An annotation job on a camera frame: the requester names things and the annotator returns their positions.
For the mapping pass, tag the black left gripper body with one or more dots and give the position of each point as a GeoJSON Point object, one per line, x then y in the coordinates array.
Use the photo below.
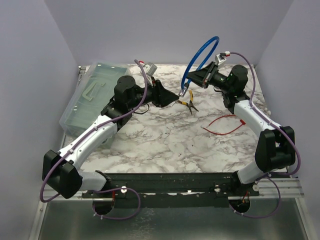
{"type": "Point", "coordinates": [150, 92]}

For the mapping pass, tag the yellow handled pliers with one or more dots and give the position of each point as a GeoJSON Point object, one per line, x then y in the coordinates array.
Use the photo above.
{"type": "Point", "coordinates": [189, 104]}

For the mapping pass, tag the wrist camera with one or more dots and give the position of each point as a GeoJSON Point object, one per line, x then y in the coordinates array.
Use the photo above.
{"type": "Point", "coordinates": [150, 69]}
{"type": "Point", "coordinates": [221, 58]}

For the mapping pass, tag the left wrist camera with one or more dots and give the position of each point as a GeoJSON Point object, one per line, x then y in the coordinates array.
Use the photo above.
{"type": "Point", "coordinates": [150, 69]}

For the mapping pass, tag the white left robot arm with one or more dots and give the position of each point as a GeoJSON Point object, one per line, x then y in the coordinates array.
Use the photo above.
{"type": "Point", "coordinates": [62, 170]}

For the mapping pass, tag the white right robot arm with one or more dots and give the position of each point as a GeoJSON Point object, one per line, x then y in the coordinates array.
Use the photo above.
{"type": "Point", "coordinates": [274, 148]}

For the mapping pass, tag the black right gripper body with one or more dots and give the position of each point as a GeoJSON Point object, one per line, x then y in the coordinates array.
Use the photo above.
{"type": "Point", "coordinates": [215, 78]}

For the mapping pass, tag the red cable lock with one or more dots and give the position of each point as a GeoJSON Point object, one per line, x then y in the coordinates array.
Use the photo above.
{"type": "Point", "coordinates": [223, 125]}

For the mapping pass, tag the blue cable lock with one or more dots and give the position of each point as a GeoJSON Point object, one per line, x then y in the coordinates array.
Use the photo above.
{"type": "Point", "coordinates": [184, 85]}

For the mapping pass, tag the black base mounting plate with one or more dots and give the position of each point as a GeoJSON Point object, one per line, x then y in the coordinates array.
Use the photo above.
{"type": "Point", "coordinates": [171, 190]}

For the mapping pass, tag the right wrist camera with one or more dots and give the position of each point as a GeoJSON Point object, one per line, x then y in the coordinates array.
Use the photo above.
{"type": "Point", "coordinates": [221, 58]}

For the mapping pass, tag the clear plastic storage box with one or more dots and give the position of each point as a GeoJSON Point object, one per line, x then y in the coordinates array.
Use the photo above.
{"type": "Point", "coordinates": [92, 94]}

